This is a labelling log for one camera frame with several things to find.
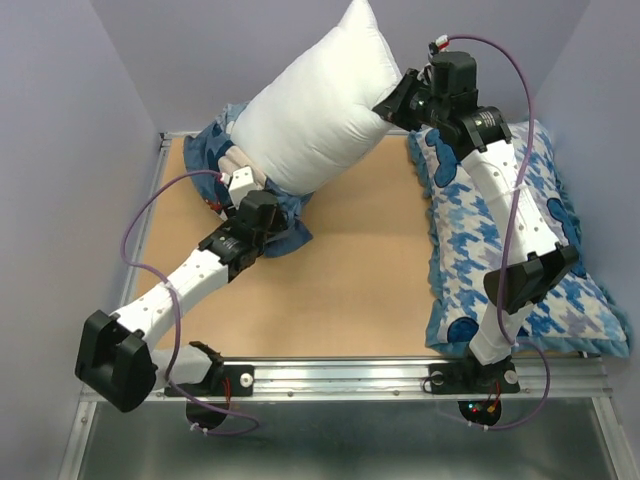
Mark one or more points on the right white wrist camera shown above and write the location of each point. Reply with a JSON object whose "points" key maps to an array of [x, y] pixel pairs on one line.
{"points": [[439, 45]]}

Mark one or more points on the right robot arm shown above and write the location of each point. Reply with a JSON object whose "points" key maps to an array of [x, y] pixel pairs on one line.
{"points": [[505, 200]]}

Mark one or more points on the white pillow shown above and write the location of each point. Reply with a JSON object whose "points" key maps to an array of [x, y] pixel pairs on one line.
{"points": [[316, 119]]}

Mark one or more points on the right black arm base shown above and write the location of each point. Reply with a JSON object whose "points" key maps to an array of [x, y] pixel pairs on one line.
{"points": [[483, 384]]}

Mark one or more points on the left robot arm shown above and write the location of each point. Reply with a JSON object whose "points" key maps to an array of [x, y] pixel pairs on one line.
{"points": [[118, 355]]}

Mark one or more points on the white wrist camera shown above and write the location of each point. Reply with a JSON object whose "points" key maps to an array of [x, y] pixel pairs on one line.
{"points": [[240, 182], [439, 45]]}

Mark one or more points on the dark blue lettered pillowcase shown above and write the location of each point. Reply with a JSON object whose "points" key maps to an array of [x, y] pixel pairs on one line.
{"points": [[213, 149]]}

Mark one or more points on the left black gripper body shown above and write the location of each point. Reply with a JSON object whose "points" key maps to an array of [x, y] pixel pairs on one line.
{"points": [[278, 224]]}

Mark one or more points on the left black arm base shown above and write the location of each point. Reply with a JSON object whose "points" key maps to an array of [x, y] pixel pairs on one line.
{"points": [[209, 402]]}

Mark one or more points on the blue houndstooth bear pillow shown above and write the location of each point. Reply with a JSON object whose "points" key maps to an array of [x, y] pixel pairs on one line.
{"points": [[577, 314]]}

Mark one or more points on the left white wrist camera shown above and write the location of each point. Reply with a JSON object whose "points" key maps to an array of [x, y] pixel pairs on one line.
{"points": [[240, 182]]}

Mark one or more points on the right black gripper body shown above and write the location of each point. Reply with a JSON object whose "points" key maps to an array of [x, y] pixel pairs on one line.
{"points": [[426, 109]]}

